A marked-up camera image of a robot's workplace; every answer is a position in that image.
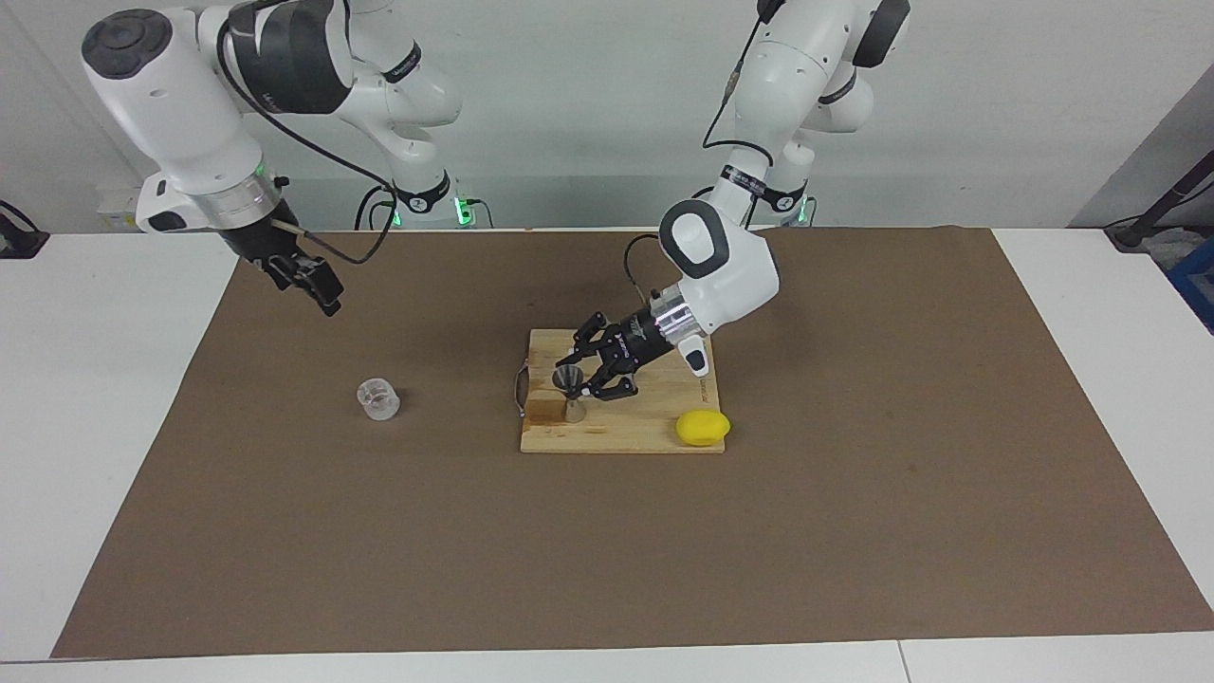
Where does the black clamp mount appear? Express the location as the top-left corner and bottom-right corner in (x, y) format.
(0, 199), (50, 259)

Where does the brown table mat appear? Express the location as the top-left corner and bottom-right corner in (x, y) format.
(52, 228), (1214, 658)

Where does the black stand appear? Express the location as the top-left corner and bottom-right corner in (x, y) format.
(1105, 152), (1214, 252)

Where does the wooden cutting board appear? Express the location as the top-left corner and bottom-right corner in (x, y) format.
(512, 329), (727, 454)

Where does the metal double jigger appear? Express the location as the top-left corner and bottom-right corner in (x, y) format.
(552, 368), (587, 424)

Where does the black base cable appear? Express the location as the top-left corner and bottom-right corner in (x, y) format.
(354, 183), (399, 231)

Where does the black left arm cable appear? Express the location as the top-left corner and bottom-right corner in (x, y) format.
(621, 14), (764, 300)

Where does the yellow lemon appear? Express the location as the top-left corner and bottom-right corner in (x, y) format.
(675, 409), (732, 448)

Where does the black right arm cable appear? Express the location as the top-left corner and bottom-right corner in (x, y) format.
(216, 9), (399, 267)

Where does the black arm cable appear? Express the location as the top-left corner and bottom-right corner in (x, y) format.
(216, 9), (399, 267)
(621, 14), (764, 300)

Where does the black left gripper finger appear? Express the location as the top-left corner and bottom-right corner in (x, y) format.
(554, 311), (613, 369)
(579, 363), (640, 402)

